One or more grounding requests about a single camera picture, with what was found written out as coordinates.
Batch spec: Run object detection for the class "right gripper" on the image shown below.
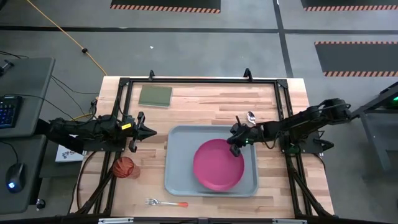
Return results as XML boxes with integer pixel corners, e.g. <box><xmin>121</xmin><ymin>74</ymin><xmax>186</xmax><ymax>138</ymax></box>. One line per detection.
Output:
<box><xmin>226</xmin><ymin>115</ymin><xmax>265</xmax><ymax>157</ymax></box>

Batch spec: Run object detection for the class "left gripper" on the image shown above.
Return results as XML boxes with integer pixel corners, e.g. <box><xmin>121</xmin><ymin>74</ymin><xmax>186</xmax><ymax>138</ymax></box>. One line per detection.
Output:
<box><xmin>119</xmin><ymin>111</ymin><xmax>157</xmax><ymax>153</ymax></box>

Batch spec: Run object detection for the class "pink plastic plate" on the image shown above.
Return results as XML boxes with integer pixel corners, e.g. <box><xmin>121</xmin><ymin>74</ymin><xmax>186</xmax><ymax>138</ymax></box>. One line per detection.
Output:
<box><xmin>192</xmin><ymin>138</ymin><xmax>246</xmax><ymax>192</ymax></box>

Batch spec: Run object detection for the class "orange faceted plastic cup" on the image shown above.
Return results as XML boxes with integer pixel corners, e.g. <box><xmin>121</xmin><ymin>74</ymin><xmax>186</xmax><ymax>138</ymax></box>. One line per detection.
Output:
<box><xmin>111</xmin><ymin>156</ymin><xmax>141</xmax><ymax>180</ymax></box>

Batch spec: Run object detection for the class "grey plastic tray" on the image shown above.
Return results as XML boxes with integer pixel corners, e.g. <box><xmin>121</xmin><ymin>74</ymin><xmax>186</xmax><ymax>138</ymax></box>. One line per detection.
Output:
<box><xmin>164</xmin><ymin>124</ymin><xmax>259</xmax><ymax>198</ymax></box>

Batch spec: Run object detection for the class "green notebook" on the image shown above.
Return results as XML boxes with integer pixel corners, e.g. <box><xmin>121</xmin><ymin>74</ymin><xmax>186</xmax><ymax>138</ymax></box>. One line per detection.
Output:
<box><xmin>138</xmin><ymin>84</ymin><xmax>174</xmax><ymax>108</ymax></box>

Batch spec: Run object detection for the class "white printed box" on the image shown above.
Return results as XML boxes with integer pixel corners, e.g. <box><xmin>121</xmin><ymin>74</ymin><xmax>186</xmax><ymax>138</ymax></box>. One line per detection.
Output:
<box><xmin>55</xmin><ymin>134</ymin><xmax>85</xmax><ymax>164</ymax></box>

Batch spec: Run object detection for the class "grey desk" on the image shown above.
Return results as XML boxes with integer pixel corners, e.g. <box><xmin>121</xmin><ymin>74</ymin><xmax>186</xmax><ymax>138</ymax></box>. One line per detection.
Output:
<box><xmin>0</xmin><ymin>57</ymin><xmax>56</xmax><ymax>215</ymax></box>

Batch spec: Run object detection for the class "black hazard-striped floor mat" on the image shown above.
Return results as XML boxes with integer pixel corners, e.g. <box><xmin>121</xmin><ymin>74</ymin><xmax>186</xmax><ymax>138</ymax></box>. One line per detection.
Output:
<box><xmin>109</xmin><ymin>0</ymin><xmax>222</xmax><ymax>14</ymax></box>
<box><xmin>300</xmin><ymin>0</ymin><xmax>398</xmax><ymax>12</ymax></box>
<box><xmin>314</xmin><ymin>40</ymin><xmax>398</xmax><ymax>78</ymax></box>

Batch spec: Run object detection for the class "dark metal side table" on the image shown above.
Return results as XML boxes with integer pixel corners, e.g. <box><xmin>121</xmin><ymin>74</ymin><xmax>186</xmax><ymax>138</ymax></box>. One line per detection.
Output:
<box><xmin>349</xmin><ymin>81</ymin><xmax>398</xmax><ymax>182</ymax></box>

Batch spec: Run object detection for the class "black computer mouse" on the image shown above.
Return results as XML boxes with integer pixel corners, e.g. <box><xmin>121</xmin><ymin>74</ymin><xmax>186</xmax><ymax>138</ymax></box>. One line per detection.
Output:
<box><xmin>5</xmin><ymin>162</ymin><xmax>27</xmax><ymax>194</ymax></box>

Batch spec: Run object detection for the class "backlit black keyboard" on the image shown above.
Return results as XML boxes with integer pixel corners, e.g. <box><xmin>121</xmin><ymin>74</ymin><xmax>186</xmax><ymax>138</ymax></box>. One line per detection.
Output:
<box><xmin>0</xmin><ymin>95</ymin><xmax>24</xmax><ymax>129</ymax></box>

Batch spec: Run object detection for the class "black aluminium rig frame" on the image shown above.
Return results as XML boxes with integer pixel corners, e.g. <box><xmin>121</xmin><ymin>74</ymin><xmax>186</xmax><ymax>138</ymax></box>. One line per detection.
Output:
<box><xmin>70</xmin><ymin>67</ymin><xmax>335</xmax><ymax>220</ymax></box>

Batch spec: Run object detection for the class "metal fork with orange handle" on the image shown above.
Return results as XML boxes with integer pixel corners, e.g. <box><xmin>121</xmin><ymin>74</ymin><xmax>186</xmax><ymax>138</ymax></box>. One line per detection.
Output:
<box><xmin>145</xmin><ymin>198</ymin><xmax>189</xmax><ymax>208</ymax></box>

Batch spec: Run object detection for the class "black looped floor cable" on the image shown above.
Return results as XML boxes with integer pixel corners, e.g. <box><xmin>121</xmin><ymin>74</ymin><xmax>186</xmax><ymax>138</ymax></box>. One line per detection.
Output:
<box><xmin>75</xmin><ymin>151</ymin><xmax>98</xmax><ymax>213</ymax></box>

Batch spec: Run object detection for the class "thin black cable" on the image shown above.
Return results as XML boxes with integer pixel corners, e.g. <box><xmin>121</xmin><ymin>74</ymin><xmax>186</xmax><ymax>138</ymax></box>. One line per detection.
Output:
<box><xmin>50</xmin><ymin>75</ymin><xmax>100</xmax><ymax>95</ymax></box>

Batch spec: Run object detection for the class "silver metal bracket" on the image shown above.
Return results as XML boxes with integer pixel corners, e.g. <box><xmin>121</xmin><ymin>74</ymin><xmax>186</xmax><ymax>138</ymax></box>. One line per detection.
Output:
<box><xmin>272</xmin><ymin>218</ymin><xmax>308</xmax><ymax>224</ymax></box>
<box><xmin>98</xmin><ymin>217</ymin><xmax>135</xmax><ymax>224</ymax></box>

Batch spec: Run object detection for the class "yellow extension cable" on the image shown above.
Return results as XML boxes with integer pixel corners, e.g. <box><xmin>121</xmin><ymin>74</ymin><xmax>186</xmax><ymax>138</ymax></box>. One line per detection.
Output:
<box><xmin>26</xmin><ymin>0</ymin><xmax>108</xmax><ymax>77</ymax></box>

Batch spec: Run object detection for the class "black mouse cable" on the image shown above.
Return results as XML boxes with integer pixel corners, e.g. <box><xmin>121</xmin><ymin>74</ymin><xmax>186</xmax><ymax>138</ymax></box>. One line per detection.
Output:
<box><xmin>0</xmin><ymin>141</ymin><xmax>20</xmax><ymax>165</ymax></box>

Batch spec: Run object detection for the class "black handle tool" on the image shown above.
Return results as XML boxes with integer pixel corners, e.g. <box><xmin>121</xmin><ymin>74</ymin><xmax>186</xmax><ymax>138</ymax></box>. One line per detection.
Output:
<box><xmin>0</xmin><ymin>59</ymin><xmax>15</xmax><ymax>77</ymax></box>

